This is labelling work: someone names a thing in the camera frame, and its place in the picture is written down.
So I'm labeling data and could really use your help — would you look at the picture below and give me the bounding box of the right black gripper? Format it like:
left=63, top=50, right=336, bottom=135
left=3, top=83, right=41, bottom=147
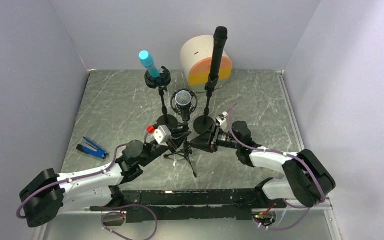
left=190, top=122, right=241, bottom=153

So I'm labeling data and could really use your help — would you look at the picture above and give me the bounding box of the black tripod shock-mount stand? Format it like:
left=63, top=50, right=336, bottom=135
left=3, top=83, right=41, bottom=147
left=170, top=89, right=198, bottom=178

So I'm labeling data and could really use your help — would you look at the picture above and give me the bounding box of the silver mesh black microphone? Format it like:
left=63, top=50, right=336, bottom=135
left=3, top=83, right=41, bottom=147
left=174, top=90, right=192, bottom=122

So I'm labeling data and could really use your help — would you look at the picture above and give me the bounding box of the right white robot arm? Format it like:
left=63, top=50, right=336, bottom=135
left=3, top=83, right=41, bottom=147
left=190, top=121, right=336, bottom=208

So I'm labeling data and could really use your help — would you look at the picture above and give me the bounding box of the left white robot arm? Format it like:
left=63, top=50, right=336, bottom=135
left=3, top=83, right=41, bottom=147
left=16, top=129, right=191, bottom=228

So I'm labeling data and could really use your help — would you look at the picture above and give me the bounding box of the black round-base clip stand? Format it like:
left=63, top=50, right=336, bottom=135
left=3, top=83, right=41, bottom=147
left=193, top=73, right=219, bottom=135

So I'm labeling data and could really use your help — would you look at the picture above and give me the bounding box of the cyan blue microphone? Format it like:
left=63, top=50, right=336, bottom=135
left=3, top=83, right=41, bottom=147
left=138, top=50, right=162, bottom=86

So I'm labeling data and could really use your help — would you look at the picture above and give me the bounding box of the tall black microphone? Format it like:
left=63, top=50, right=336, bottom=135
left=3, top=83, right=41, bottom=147
left=209, top=26, right=228, bottom=82

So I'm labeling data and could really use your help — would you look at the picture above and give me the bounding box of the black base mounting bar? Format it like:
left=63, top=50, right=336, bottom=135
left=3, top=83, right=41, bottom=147
left=89, top=188, right=286, bottom=223

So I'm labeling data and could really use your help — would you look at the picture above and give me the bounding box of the blue black hand tool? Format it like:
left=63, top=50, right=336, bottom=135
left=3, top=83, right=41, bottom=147
left=76, top=136, right=110, bottom=160

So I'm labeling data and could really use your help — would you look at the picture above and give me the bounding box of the white orange yellow cylinder container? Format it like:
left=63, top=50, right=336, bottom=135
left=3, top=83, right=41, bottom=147
left=180, top=35, right=214, bottom=93

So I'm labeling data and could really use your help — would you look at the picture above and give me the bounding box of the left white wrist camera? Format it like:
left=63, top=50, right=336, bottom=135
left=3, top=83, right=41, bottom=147
left=146, top=125, right=172, bottom=146

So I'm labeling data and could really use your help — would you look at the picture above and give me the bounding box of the black round-base shock-mount stand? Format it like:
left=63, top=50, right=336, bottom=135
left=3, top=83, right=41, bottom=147
left=144, top=66, right=179, bottom=130

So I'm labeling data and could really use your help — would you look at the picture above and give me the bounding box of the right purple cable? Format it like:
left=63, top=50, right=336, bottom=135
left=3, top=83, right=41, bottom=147
left=226, top=103, right=329, bottom=232

